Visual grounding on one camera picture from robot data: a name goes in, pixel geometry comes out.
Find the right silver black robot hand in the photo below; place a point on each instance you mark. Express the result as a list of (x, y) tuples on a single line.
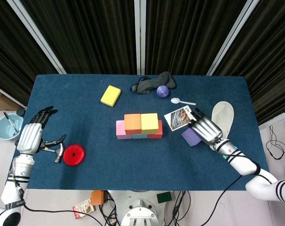
[(207, 130)]

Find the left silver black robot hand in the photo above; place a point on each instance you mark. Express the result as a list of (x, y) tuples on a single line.
[(28, 137)]

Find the purple foam cube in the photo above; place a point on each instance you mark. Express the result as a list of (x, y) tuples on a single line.
[(189, 137)]

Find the yellow foam cube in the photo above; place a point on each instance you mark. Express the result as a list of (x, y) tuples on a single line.
[(149, 123)]

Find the orange foam cube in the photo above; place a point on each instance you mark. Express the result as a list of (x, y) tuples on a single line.
[(132, 123)]

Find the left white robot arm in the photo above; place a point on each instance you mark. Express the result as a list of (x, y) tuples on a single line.
[(9, 195)]

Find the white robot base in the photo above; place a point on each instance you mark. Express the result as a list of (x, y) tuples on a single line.
[(139, 212)]

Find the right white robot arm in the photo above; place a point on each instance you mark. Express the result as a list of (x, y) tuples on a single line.
[(243, 164)]

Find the white slipper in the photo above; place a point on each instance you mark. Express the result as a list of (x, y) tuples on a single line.
[(227, 117)]

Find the black round cap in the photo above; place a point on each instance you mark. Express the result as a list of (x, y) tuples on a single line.
[(21, 112)]

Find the light blue bowl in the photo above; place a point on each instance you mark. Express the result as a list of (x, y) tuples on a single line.
[(1, 131)]

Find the printed picture card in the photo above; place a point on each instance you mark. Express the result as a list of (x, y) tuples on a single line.
[(177, 118)]

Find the white plastic spoon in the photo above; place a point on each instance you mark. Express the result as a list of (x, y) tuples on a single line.
[(175, 100)]

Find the red disc with hole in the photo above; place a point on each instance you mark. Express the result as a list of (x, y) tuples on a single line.
[(69, 157)]

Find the red foam cube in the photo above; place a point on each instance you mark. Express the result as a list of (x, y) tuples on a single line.
[(156, 136)]

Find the purple ball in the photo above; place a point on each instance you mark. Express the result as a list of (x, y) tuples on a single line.
[(162, 91)]

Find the grey-blue foam cube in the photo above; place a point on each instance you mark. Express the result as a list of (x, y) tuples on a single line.
[(140, 136)]

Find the dark grey cloth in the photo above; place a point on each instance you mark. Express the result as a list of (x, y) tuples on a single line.
[(147, 86)]

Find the dark green box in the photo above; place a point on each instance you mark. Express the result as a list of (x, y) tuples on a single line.
[(164, 197)]

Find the blue table cover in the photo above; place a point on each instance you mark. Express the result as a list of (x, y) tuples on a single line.
[(133, 164)]

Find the pink foam cube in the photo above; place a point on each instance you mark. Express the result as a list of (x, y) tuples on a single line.
[(120, 129)]

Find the printed paper packet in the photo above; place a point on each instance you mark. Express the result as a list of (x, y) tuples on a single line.
[(82, 209)]

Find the orange box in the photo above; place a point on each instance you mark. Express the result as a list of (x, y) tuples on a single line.
[(96, 197)]

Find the dark brown curtain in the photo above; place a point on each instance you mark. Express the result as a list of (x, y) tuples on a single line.
[(15, 47), (184, 35), (269, 58), (86, 35)]

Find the yellow sponge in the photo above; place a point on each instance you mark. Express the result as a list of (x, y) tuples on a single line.
[(110, 95)]

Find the white frame post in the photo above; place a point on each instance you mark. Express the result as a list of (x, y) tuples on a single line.
[(234, 37), (36, 35), (140, 35)]

